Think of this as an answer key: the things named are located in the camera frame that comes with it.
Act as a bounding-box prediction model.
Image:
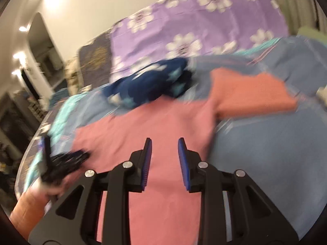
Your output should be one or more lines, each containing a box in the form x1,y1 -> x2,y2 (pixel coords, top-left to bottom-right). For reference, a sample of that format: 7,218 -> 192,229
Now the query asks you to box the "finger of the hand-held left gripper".
50,151 -> 90,170
40,135 -> 52,174

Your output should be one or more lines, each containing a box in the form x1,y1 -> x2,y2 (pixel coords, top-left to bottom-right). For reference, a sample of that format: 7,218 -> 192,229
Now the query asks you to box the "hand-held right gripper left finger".
28,138 -> 153,243

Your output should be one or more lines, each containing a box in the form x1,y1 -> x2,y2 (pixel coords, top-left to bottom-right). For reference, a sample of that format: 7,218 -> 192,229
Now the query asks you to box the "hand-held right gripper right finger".
178,137 -> 299,243

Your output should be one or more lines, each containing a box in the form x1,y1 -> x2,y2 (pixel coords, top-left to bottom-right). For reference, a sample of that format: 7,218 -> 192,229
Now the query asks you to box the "pink shirt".
73,97 -> 221,245

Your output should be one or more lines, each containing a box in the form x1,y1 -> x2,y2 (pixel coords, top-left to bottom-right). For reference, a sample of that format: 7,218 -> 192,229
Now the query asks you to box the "orange shirt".
209,68 -> 298,119

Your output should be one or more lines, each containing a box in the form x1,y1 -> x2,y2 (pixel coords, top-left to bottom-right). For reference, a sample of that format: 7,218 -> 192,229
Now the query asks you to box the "beige knitted cloth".
64,58 -> 83,95

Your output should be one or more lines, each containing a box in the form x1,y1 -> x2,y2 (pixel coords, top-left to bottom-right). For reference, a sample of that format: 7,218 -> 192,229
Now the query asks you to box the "navy star-print garment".
102,57 -> 193,109

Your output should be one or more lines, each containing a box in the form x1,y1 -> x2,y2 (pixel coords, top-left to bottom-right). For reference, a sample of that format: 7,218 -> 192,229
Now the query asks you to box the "blue-grey bed blanket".
15,36 -> 327,241

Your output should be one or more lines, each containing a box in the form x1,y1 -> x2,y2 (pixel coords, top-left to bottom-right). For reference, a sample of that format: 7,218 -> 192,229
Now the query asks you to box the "dark gold-tree pillow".
78,27 -> 116,88

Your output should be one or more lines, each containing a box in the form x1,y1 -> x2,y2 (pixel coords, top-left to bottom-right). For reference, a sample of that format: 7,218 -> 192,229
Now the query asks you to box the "purple floral pillow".
110,0 -> 291,82

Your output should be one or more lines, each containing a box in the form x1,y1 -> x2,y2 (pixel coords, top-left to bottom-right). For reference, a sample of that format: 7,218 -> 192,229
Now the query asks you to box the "cream cloth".
315,86 -> 327,100

